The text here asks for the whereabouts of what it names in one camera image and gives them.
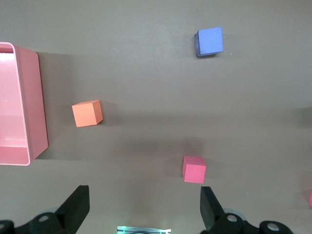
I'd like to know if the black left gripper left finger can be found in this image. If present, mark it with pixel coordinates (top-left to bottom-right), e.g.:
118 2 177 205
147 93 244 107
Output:
56 185 90 229

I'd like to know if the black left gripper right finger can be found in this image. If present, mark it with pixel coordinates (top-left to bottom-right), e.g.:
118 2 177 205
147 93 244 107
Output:
200 186 225 230

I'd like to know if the orange foam cube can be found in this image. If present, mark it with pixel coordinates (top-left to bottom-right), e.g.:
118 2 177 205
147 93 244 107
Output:
72 99 104 128

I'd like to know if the pink plastic bin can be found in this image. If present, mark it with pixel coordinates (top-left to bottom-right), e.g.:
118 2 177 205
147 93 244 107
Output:
0 41 49 167

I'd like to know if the brown table cover sheet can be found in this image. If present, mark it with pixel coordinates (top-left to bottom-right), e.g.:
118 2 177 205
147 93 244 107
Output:
0 0 312 234

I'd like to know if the purple foam cube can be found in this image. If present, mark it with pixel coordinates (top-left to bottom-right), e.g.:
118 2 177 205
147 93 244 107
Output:
194 26 224 58

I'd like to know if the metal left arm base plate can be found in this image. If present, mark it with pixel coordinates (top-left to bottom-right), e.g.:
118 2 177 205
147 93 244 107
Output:
117 226 172 234

